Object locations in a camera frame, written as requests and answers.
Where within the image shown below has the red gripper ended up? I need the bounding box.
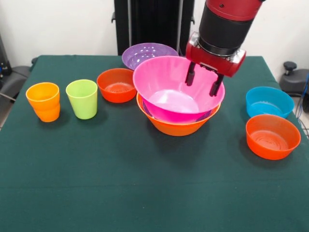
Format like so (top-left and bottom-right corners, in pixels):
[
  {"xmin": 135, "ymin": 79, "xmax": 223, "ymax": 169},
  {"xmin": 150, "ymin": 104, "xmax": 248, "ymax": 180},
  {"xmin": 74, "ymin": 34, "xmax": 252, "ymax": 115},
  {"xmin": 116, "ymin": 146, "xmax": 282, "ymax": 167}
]
[{"xmin": 184, "ymin": 31, "xmax": 247, "ymax": 97}]

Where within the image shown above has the large pink bowl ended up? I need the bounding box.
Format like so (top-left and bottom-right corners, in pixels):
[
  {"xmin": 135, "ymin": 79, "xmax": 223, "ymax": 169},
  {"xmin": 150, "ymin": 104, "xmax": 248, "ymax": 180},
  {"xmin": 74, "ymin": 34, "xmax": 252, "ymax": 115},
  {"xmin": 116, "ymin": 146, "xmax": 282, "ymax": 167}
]
[{"xmin": 132, "ymin": 56, "xmax": 226, "ymax": 123}]

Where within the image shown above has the large orange bowl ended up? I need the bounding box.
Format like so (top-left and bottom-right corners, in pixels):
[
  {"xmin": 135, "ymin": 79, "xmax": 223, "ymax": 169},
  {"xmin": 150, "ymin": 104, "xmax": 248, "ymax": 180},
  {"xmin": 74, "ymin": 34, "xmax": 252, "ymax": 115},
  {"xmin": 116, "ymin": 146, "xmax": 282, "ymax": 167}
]
[{"xmin": 136, "ymin": 93, "xmax": 222, "ymax": 137}]

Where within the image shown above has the purple bowl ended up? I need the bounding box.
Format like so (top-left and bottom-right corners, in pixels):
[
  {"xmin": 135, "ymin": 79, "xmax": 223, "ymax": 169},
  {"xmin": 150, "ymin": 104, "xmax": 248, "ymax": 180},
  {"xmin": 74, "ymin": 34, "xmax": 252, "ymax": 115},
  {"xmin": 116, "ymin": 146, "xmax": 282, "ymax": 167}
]
[
  {"xmin": 142, "ymin": 101, "xmax": 213, "ymax": 122},
  {"xmin": 121, "ymin": 43, "xmax": 180, "ymax": 71}
]

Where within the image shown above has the green cup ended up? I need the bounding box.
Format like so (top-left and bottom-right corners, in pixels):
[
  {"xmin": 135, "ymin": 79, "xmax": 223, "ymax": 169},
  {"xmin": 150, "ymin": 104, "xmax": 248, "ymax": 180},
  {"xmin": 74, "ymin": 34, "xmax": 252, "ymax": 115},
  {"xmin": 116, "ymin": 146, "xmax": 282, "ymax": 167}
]
[{"xmin": 65, "ymin": 79, "xmax": 98, "ymax": 120}]

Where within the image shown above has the small blue bowl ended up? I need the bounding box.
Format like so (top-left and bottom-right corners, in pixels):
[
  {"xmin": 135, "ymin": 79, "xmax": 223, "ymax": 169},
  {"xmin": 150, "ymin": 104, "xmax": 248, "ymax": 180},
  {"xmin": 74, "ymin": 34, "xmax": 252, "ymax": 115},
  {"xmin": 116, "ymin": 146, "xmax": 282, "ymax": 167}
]
[{"xmin": 245, "ymin": 86, "xmax": 295, "ymax": 119}]

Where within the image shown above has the small red bowl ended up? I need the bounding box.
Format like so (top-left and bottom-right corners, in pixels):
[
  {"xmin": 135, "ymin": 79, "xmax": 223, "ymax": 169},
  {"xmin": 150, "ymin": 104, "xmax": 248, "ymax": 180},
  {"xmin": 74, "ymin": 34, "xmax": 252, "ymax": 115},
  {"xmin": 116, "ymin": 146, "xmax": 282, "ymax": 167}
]
[
  {"xmin": 96, "ymin": 68, "xmax": 138, "ymax": 104},
  {"xmin": 245, "ymin": 114, "xmax": 301, "ymax": 160}
]

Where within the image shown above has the grey floor stand base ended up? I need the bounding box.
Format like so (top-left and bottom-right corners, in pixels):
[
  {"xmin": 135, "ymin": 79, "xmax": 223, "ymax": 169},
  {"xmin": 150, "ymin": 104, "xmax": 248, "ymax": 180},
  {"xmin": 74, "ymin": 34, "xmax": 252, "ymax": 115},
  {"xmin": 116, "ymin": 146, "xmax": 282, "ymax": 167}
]
[
  {"xmin": 0, "ymin": 65, "xmax": 30, "ymax": 102},
  {"xmin": 280, "ymin": 61, "xmax": 309, "ymax": 97}
]

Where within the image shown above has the dark green tablecloth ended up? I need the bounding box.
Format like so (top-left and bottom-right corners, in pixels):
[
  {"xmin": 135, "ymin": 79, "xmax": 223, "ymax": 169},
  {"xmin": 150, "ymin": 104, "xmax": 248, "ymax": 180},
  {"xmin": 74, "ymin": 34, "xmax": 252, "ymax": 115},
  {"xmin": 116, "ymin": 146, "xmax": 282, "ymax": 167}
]
[{"xmin": 0, "ymin": 55, "xmax": 309, "ymax": 232}]

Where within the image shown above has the orange cup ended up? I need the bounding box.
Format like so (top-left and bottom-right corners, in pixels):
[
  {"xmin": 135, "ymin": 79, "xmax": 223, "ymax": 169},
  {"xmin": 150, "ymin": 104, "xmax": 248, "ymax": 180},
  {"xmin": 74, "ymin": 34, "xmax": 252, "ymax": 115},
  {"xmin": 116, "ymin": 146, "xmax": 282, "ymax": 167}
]
[{"xmin": 25, "ymin": 82, "xmax": 61, "ymax": 123}]

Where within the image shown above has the black equipment case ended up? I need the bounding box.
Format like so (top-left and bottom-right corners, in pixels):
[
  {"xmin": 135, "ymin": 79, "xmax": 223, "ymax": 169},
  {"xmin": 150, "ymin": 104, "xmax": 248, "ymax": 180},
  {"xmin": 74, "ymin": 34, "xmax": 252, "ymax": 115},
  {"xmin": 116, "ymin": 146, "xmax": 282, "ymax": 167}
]
[{"xmin": 0, "ymin": 33, "xmax": 13, "ymax": 76}]

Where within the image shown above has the blue cable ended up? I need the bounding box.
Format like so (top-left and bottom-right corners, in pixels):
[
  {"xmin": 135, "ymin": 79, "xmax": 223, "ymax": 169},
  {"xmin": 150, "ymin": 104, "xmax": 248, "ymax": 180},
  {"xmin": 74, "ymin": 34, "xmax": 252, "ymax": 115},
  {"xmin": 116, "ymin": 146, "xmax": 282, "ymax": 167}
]
[{"xmin": 295, "ymin": 72, "xmax": 309, "ymax": 136}]

